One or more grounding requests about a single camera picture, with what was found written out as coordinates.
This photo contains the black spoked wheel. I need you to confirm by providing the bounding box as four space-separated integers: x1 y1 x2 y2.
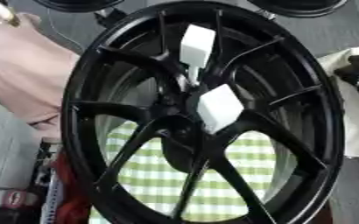
60 0 347 224

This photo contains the person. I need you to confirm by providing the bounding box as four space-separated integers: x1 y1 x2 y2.
0 0 81 144

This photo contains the red and black bag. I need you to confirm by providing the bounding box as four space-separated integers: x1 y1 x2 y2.
25 141 94 224

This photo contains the black round wheel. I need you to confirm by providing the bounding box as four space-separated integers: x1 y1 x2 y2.
32 0 126 13
245 0 350 19

